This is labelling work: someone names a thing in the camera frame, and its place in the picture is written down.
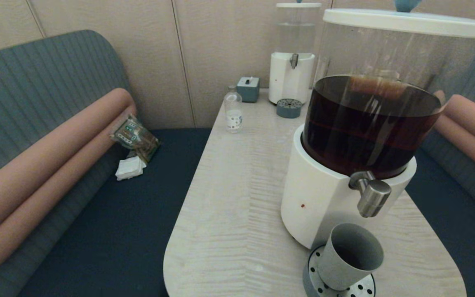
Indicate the large perforated metal drip tray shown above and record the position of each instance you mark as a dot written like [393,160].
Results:
[365,288]

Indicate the large tea dispenser white base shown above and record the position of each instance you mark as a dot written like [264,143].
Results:
[320,198]

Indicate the white lid with blue knob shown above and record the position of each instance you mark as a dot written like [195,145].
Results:
[406,22]

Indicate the grey plastic cup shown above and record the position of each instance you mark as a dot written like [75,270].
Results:
[344,268]

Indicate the clear plastic bottle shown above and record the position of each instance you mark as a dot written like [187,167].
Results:
[233,115]

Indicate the white folded napkin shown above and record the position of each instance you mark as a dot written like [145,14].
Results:
[130,169]

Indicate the grey-blue upholstered sofa bench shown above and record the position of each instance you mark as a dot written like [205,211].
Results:
[35,82]
[460,214]

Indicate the small water dispenser white base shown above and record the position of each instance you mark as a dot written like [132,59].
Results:
[287,82]

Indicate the small perforated drip tray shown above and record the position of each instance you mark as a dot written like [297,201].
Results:
[289,109]

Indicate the small metal dispenser tap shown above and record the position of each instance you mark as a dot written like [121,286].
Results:
[293,61]

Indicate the large metal dispenser tap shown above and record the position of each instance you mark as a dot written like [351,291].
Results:
[372,198]

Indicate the green snack packet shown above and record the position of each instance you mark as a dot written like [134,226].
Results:
[136,138]

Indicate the small blue-grey box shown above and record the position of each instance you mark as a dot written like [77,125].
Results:
[248,90]

